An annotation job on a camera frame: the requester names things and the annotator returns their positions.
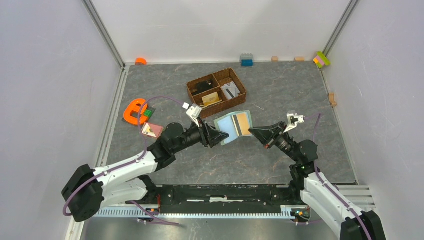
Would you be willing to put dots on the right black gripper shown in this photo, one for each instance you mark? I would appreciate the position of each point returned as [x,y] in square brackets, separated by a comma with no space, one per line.
[276,130]

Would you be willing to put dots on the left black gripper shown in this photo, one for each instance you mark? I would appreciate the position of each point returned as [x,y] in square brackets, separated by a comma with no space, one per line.
[210,136]

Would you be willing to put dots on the light blue card holder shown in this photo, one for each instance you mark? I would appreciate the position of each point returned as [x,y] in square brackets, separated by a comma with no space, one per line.
[225,124]

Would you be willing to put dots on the gold credit card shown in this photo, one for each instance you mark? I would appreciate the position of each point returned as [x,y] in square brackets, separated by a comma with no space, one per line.
[242,124]

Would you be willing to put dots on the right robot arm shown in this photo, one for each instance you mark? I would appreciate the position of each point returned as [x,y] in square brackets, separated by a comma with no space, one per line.
[310,186]

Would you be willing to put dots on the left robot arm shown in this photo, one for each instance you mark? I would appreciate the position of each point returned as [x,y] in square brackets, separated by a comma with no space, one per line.
[91,189]

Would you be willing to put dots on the gold card in basket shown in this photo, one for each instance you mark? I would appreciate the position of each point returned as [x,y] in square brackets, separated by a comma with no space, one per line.
[211,99]

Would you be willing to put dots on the white cards in basket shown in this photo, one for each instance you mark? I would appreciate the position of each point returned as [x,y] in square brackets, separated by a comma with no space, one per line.
[230,90]

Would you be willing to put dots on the pink square card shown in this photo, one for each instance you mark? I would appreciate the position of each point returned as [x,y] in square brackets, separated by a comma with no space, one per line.
[152,130]

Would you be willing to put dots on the black item in basket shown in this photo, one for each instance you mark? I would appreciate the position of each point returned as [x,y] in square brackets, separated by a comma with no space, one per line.
[203,86]

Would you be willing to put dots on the green toy block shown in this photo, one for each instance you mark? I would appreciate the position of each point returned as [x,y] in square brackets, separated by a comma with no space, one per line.
[148,113]

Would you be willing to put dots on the curved wooden arch block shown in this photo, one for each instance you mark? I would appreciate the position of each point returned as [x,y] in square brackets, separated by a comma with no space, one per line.
[332,99]

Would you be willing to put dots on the small tan wooden block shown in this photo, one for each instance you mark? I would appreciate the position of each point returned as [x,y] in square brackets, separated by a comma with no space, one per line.
[275,59]

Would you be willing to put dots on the blue grey lego stack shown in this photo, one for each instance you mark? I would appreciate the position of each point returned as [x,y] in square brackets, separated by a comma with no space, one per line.
[247,60]

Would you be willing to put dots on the orange letter e toy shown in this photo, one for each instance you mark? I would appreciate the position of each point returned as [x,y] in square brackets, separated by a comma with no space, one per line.
[130,114]

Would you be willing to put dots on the green pink lego stack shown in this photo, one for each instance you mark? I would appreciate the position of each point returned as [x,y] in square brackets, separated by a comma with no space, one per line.
[321,60]

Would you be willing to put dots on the orange round cap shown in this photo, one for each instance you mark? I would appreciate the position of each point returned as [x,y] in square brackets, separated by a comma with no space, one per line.
[140,61]

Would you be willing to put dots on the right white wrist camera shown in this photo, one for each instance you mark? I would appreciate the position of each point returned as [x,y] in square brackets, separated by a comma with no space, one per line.
[293,119]

